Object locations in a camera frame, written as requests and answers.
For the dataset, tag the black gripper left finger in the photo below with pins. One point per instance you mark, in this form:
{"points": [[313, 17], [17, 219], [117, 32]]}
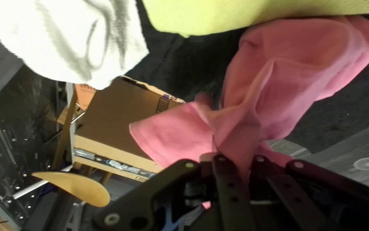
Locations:
{"points": [[230, 200]]}

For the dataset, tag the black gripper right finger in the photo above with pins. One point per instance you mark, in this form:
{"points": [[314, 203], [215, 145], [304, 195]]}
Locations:
{"points": [[304, 196]]}

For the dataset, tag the pink cloth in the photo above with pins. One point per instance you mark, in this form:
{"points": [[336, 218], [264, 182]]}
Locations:
{"points": [[278, 85]]}

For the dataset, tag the yellow cloth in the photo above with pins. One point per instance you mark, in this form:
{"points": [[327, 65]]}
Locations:
{"points": [[243, 14]]}

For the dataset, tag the white terry cloth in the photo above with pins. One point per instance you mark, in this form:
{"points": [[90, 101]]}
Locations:
{"points": [[56, 38]]}

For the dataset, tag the taped cardboard box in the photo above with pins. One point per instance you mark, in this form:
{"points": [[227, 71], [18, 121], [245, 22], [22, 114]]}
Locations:
{"points": [[115, 123]]}

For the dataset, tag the black tablecloth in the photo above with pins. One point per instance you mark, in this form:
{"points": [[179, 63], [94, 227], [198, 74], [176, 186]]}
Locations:
{"points": [[184, 59]]}

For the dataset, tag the wooden stool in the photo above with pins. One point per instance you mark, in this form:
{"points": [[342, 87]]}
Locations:
{"points": [[81, 187]]}

